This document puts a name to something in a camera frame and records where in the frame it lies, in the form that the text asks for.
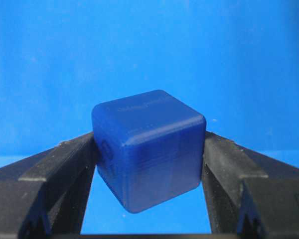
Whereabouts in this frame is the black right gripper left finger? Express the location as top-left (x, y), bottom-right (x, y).
top-left (0, 133), bottom-right (97, 239)

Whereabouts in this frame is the blue block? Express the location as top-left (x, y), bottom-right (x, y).
top-left (91, 90), bottom-right (206, 213)

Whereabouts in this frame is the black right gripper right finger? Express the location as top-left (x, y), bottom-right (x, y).
top-left (201, 132), bottom-right (299, 239)

